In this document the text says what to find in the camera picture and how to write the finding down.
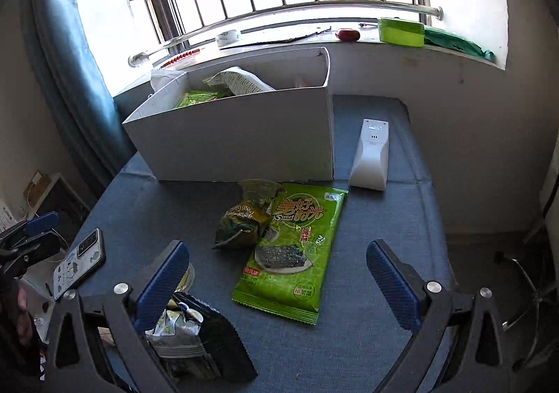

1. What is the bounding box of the green plastic bag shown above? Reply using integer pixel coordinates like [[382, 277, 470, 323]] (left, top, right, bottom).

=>
[[424, 26, 496, 64]]

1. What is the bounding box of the steel window rail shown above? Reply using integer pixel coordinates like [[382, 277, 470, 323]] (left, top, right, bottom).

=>
[[127, 0, 444, 67]]

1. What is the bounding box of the smartphone with white case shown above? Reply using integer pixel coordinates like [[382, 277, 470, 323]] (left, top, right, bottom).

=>
[[52, 228, 106, 301]]

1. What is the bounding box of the blue table cloth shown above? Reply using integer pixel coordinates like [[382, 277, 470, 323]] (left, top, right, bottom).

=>
[[78, 96, 451, 392]]

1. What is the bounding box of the white remote device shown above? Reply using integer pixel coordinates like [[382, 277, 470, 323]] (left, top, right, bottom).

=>
[[349, 119, 390, 191]]

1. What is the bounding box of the dark green garlic snack bag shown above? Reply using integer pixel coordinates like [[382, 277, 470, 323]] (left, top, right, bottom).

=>
[[212, 178, 281, 250]]

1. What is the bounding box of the clear tape roll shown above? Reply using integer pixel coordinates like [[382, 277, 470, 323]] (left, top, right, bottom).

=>
[[215, 30, 241, 49]]

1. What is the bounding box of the lime green small snack bag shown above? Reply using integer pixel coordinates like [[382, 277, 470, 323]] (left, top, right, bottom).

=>
[[175, 90, 221, 108]]

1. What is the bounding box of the teal curtain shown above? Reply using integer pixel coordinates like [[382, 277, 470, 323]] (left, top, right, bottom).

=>
[[19, 0, 137, 197]]

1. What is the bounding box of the green tape roll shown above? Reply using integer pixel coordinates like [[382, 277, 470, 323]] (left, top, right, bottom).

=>
[[378, 18, 424, 48]]

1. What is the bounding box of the red small object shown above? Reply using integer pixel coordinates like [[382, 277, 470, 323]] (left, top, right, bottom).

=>
[[335, 29, 360, 43]]

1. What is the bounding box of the green seaweed snack bag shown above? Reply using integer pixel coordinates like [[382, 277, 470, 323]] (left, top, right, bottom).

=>
[[231, 183, 348, 325]]

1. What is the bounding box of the white cardboard box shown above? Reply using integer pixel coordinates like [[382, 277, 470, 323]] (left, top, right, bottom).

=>
[[123, 46, 334, 182]]

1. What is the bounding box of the white printed tall snack bag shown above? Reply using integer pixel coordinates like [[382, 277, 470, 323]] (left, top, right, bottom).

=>
[[204, 67, 275, 96]]

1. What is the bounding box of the white shelf unit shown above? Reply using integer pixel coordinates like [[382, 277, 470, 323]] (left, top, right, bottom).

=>
[[24, 172, 91, 245]]

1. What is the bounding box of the tissue pack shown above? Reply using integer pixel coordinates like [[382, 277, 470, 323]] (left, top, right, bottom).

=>
[[150, 68, 184, 92]]

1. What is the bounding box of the black silver snack bag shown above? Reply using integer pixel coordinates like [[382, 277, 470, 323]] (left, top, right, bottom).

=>
[[145, 265, 258, 383]]

